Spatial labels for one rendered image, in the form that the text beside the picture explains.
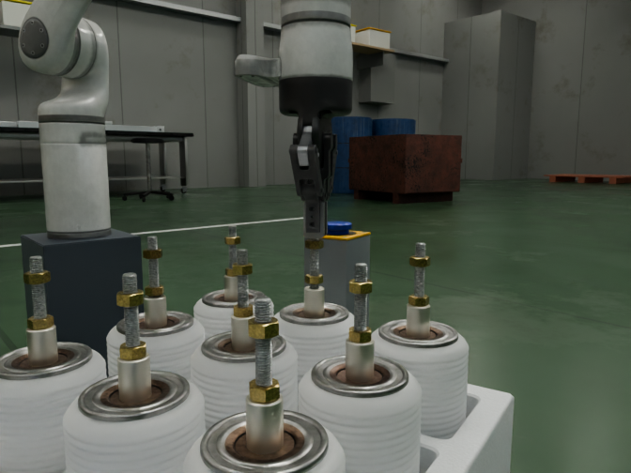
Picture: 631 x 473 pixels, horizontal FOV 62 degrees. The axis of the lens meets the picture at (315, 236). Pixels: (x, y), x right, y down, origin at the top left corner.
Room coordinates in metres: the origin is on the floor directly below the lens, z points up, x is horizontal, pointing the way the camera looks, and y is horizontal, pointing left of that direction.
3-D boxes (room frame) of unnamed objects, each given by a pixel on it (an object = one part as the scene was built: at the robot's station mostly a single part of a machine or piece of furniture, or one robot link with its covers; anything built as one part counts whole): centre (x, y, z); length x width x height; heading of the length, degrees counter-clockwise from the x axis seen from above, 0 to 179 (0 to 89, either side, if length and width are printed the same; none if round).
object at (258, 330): (0.29, 0.03, 0.32); 0.02 x 0.02 x 0.01; 70
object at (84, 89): (0.82, 0.37, 0.54); 0.09 x 0.09 x 0.17; 68
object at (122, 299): (0.36, 0.13, 0.32); 0.02 x 0.02 x 0.01; 75
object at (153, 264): (0.52, 0.16, 0.30); 0.01 x 0.01 x 0.08
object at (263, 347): (0.29, 0.03, 0.30); 0.01 x 0.01 x 0.08
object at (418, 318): (0.49, -0.10, 0.26); 0.02 x 0.02 x 0.03
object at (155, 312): (0.52, 0.16, 0.26); 0.02 x 0.02 x 0.03
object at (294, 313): (0.55, 0.00, 0.25); 0.08 x 0.08 x 0.01
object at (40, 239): (0.82, 0.37, 0.15); 0.14 x 0.14 x 0.30; 41
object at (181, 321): (0.52, 0.16, 0.25); 0.08 x 0.08 x 0.01
